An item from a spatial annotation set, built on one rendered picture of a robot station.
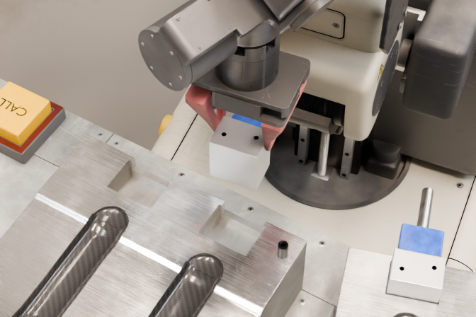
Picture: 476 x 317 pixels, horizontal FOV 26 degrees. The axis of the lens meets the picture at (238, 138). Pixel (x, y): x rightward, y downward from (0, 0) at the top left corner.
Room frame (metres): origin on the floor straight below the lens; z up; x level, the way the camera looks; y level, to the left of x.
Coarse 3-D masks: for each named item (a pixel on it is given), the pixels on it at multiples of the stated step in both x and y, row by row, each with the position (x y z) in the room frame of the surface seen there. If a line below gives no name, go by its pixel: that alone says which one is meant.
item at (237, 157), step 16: (224, 128) 0.62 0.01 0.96; (240, 128) 0.62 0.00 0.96; (256, 128) 0.62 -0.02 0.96; (224, 144) 0.60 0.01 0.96; (240, 144) 0.60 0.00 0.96; (256, 144) 0.60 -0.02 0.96; (224, 160) 0.60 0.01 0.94; (240, 160) 0.59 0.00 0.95; (256, 160) 0.59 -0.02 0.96; (224, 176) 0.60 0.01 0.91; (240, 176) 0.59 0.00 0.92; (256, 176) 0.59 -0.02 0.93
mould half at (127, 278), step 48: (96, 144) 0.66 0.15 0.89; (48, 192) 0.59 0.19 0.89; (96, 192) 0.59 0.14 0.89; (192, 192) 0.59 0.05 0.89; (0, 240) 0.54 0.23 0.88; (48, 240) 0.54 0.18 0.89; (144, 240) 0.54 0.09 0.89; (192, 240) 0.54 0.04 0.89; (288, 240) 0.54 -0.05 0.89; (0, 288) 0.49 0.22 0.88; (96, 288) 0.49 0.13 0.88; (144, 288) 0.49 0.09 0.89; (240, 288) 0.49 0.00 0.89; (288, 288) 0.51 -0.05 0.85
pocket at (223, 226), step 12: (216, 216) 0.58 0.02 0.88; (228, 216) 0.58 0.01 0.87; (204, 228) 0.56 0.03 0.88; (216, 228) 0.57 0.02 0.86; (228, 228) 0.57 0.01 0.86; (240, 228) 0.57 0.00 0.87; (252, 228) 0.56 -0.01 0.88; (264, 228) 0.55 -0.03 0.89; (216, 240) 0.56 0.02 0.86; (228, 240) 0.56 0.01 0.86; (240, 240) 0.56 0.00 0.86; (252, 240) 0.56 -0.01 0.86; (240, 252) 0.54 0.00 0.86
